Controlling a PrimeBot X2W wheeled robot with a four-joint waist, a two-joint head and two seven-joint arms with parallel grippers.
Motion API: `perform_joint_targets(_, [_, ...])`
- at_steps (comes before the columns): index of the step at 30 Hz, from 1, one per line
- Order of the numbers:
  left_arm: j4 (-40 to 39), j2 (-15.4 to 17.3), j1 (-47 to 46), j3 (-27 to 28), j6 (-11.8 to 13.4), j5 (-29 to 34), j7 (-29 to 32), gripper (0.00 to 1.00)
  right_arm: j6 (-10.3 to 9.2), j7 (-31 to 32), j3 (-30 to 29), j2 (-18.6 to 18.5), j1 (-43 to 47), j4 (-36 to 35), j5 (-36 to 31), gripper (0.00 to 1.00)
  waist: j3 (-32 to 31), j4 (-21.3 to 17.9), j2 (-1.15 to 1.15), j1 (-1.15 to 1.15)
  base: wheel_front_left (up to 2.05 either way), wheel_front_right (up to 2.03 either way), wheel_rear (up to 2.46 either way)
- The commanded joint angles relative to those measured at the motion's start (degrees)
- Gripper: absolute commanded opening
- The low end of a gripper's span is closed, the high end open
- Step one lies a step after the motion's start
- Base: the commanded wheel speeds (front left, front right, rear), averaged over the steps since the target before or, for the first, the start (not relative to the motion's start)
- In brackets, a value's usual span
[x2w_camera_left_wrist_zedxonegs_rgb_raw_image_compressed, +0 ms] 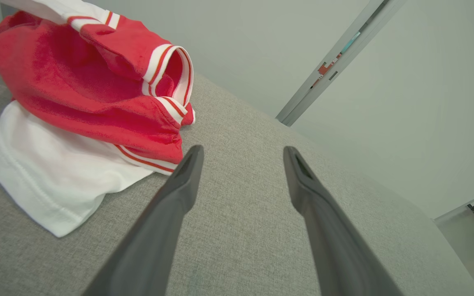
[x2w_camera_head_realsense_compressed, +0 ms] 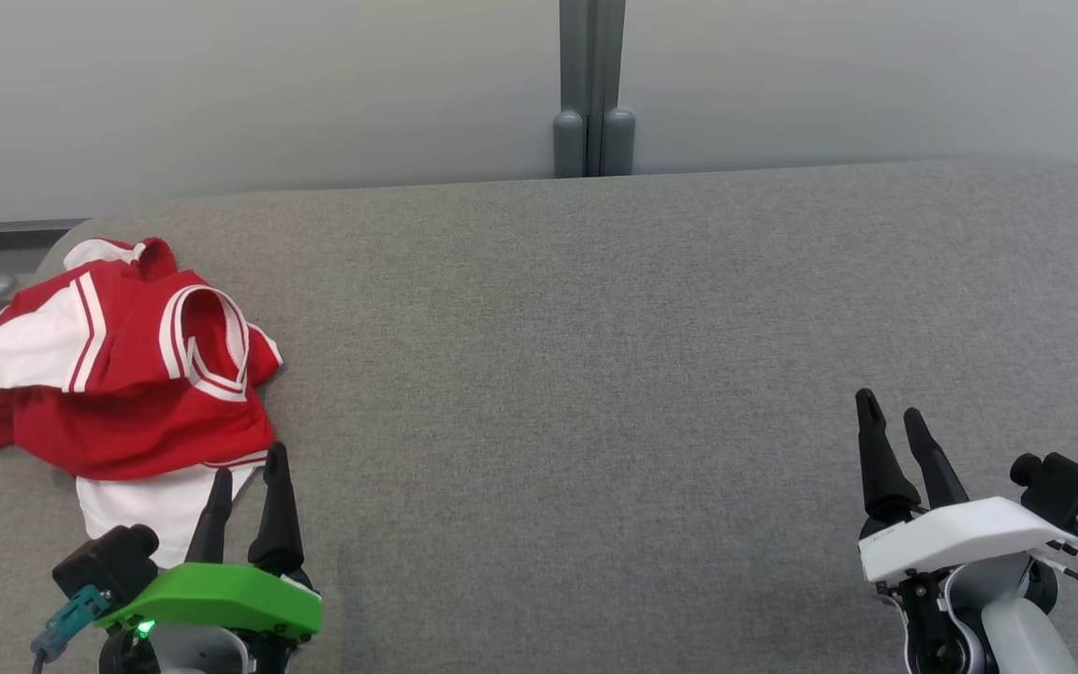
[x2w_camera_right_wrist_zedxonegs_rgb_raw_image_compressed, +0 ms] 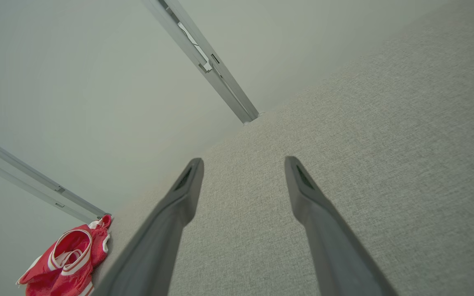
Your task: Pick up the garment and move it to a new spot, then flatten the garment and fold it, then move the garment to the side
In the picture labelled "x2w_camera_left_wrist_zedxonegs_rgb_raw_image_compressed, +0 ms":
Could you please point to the red jersey with white sleeves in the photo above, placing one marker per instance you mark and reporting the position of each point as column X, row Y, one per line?
column 76, row 82

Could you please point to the grey fabric sofa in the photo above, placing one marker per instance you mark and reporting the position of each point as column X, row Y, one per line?
column 241, row 238

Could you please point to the grey metal frame post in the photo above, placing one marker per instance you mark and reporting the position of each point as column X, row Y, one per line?
column 335, row 70

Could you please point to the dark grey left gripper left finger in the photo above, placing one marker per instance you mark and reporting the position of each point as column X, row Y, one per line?
column 154, row 238

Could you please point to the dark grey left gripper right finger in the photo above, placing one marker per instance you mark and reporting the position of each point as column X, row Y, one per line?
column 335, row 246

